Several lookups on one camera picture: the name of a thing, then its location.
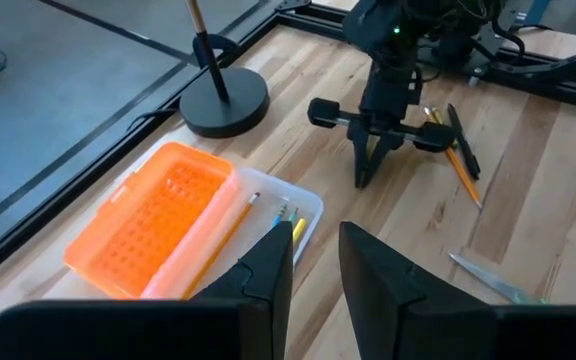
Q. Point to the short green pencil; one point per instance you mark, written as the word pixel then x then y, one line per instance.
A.
pixel 293 216

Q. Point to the white globe lamp black base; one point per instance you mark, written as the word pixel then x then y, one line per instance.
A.
pixel 223 105

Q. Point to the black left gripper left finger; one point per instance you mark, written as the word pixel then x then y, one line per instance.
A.
pixel 273 270

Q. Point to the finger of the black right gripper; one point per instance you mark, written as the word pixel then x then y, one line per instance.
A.
pixel 359 155
pixel 385 152

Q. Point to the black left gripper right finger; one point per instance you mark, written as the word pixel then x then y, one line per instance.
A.
pixel 373 280

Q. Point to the orange-lidded clear pencil box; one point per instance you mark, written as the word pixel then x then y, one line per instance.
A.
pixel 158 225

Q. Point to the orange pencil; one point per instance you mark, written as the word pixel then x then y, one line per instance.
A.
pixel 460 172
pixel 223 240

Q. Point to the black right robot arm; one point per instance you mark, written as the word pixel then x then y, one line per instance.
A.
pixel 383 25

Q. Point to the thick black pen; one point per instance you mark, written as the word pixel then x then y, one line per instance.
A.
pixel 465 145

